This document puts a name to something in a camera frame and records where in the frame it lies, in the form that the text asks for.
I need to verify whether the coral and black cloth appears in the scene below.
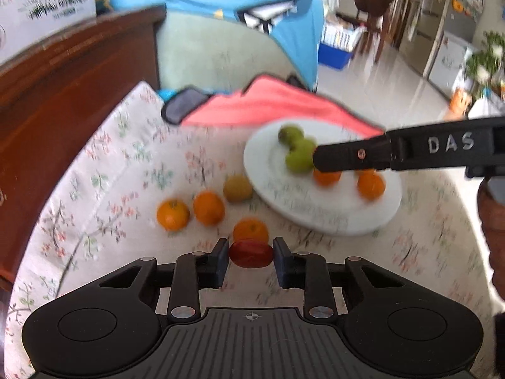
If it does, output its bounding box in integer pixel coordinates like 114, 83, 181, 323
162, 73, 389, 140

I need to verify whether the blue plastic bin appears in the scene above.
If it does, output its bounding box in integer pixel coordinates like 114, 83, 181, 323
318, 43, 353, 70

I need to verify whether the dark wooden chair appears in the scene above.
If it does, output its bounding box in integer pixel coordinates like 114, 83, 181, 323
354, 0, 397, 63

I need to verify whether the orange tangerine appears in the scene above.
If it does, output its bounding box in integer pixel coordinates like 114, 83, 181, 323
313, 170, 342, 187
156, 199, 191, 232
193, 190, 226, 226
357, 171, 386, 201
233, 218, 270, 244

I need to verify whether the white round plate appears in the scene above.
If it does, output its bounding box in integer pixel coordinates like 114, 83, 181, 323
242, 118, 403, 238

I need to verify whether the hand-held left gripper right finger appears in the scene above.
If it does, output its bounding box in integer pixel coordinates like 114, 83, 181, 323
273, 237, 423, 321

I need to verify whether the orange container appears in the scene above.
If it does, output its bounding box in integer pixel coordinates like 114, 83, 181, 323
449, 89, 475, 116

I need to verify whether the red oval fruit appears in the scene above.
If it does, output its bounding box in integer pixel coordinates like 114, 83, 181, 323
229, 239, 275, 268

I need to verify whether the white basket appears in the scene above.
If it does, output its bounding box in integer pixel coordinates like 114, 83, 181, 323
321, 23, 365, 51

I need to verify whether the floral bed sheet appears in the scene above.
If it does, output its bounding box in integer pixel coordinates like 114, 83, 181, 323
6, 81, 498, 379

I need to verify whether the sage green cushion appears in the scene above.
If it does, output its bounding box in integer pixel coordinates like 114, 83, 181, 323
157, 12, 305, 96

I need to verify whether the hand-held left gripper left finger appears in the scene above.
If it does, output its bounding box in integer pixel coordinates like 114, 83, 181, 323
79, 238, 230, 323

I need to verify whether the silver refrigerator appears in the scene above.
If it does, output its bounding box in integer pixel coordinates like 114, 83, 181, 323
398, 0, 455, 80

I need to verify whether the person's right hand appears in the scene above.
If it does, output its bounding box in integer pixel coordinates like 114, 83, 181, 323
477, 181, 505, 300

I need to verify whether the potted flowering plant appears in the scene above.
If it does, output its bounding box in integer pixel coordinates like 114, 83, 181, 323
463, 31, 505, 101

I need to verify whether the yellow-brown round fruit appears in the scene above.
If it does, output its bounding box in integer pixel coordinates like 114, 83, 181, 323
223, 174, 253, 203

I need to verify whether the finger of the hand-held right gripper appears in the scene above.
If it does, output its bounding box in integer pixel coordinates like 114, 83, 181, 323
313, 131, 391, 174

